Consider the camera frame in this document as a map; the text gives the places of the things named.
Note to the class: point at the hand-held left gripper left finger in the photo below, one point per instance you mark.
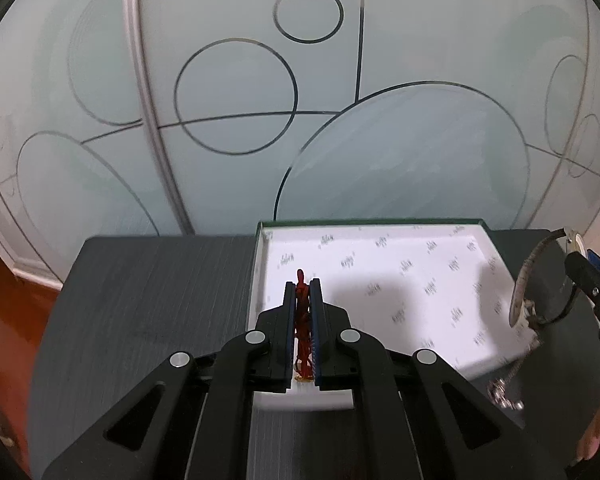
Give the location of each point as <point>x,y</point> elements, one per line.
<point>289,320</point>

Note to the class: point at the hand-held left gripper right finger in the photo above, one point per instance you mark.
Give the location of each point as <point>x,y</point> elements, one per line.
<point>316,320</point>

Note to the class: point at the green box with white lining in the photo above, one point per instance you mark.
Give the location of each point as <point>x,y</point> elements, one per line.
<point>380,270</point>

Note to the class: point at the person's right hand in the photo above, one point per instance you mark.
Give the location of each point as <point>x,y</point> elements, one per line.
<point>597,435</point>

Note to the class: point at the frosted glass sliding door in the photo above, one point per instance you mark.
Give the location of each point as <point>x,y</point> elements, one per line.
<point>405,35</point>
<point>55,110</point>

